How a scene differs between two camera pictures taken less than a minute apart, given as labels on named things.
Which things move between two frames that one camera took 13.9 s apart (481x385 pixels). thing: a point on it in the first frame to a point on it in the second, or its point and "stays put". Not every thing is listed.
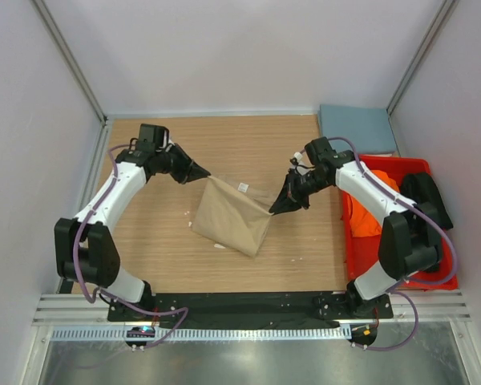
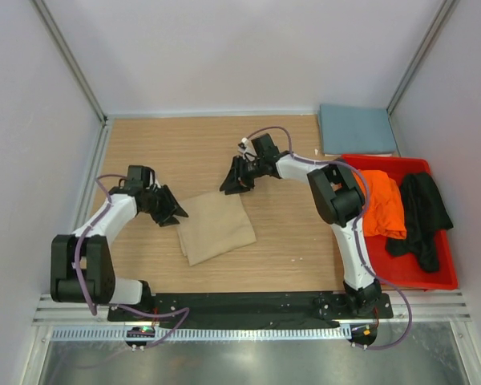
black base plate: (250, 306) stays put
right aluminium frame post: (446, 10) stays put
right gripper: (290, 189) to (231, 178)
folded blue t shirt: (368, 128) stays put
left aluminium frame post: (72, 59) stays put
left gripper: (189, 170) to (165, 216)
